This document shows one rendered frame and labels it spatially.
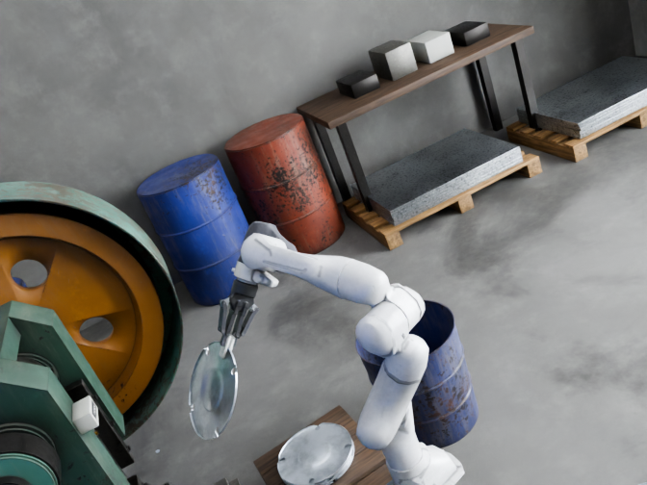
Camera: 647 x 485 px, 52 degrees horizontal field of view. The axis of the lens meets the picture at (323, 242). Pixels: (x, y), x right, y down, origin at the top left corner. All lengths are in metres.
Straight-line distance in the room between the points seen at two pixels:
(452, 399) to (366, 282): 1.18
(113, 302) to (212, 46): 3.10
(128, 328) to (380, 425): 0.77
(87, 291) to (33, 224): 0.25
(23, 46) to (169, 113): 0.99
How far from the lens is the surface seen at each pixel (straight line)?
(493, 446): 2.86
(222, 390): 2.01
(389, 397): 1.83
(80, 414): 1.52
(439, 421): 2.81
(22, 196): 1.83
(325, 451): 2.52
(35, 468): 1.41
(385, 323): 1.66
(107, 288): 1.97
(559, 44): 6.05
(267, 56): 4.92
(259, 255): 1.80
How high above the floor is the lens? 2.06
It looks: 26 degrees down
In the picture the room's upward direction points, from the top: 22 degrees counter-clockwise
